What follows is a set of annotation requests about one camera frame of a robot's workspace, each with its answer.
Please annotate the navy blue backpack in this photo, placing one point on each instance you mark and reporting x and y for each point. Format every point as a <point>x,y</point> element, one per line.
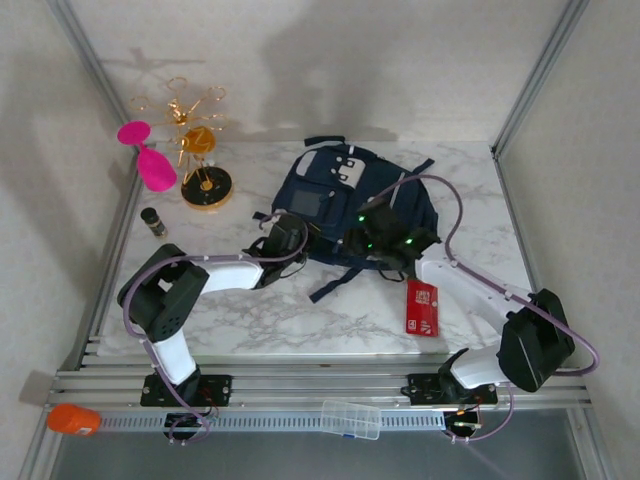
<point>380,175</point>

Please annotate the red booklet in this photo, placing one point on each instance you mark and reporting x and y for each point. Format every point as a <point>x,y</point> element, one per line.
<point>422,307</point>

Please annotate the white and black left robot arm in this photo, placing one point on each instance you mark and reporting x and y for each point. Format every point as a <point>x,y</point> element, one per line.
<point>230,275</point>

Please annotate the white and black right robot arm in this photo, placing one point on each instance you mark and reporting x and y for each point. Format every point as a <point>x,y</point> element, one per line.
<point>465,280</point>

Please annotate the white marble board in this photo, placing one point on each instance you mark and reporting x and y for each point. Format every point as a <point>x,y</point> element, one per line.
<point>300,325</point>

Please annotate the amber wine glass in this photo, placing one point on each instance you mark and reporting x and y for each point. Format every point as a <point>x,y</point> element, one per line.
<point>200,141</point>

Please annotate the small spice jar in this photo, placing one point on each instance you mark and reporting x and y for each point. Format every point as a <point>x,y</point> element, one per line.
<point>154,222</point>

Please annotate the pink wine glass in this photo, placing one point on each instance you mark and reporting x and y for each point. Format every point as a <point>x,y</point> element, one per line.
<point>157,170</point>

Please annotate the clear plastic organiser box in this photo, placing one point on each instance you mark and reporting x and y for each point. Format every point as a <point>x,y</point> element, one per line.
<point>350,420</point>

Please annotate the orange plastic cup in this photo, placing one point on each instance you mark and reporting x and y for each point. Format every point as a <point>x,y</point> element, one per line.
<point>72,419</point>

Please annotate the aluminium mounting rail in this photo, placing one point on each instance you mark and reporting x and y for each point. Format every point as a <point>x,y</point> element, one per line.
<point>320,385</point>

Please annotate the aluminium side rail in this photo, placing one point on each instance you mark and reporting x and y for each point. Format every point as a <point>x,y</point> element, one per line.
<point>530,260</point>
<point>112,260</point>

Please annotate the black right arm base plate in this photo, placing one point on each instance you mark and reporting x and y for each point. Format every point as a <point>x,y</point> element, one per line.
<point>420,390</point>

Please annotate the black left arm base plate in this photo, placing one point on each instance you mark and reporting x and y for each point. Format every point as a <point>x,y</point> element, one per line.
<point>220,387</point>

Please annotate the aluminium frame post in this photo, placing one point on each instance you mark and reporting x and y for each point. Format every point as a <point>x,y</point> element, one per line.
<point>540,75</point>
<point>90,55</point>

